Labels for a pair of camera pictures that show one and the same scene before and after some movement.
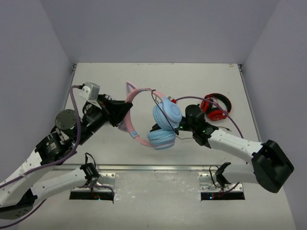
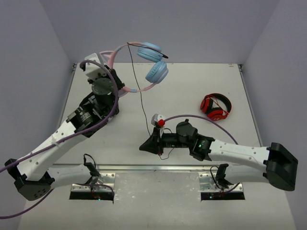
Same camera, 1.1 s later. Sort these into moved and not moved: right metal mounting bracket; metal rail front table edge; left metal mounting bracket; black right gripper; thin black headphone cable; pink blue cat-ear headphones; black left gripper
Moved: pink blue cat-ear headphones; black left gripper; thin black headphone cable; black right gripper
Not moved: right metal mounting bracket; left metal mounting bracket; metal rail front table edge
